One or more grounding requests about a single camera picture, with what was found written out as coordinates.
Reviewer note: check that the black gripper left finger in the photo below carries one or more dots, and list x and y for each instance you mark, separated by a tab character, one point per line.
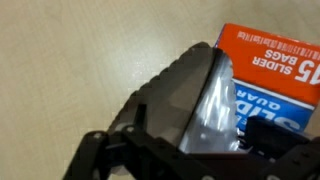
144	135

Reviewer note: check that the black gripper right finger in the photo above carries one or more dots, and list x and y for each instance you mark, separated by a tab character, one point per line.
292	156

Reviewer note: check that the clear ziplock bag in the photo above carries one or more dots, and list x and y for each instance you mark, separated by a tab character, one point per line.
212	127

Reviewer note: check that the orange blue ziplock bag box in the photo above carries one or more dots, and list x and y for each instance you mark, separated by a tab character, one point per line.
276	77

